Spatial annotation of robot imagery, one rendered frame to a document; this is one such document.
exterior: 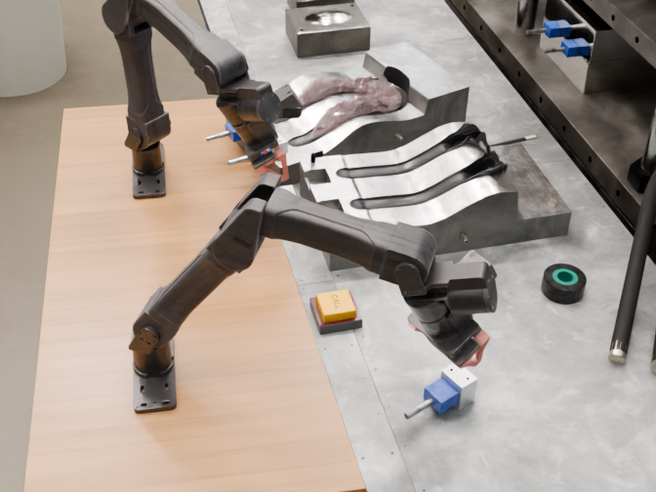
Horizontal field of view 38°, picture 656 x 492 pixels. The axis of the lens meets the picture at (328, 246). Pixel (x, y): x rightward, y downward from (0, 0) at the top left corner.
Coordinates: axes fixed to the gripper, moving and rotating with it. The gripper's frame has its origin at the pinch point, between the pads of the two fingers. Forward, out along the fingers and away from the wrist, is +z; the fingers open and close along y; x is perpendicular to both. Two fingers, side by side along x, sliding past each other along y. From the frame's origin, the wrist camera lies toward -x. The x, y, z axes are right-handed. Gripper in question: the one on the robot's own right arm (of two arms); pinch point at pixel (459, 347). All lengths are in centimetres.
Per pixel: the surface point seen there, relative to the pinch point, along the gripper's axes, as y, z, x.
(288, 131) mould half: 77, 16, -15
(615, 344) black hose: -9.0, 23.0, -21.2
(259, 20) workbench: 137, 36, -40
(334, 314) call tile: 25.1, 4.9, 9.4
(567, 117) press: 52, 54, -68
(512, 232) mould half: 23.8, 26.9, -28.3
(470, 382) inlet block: -2.2, 6.8, 2.4
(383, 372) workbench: 11.6, 8.2, 10.8
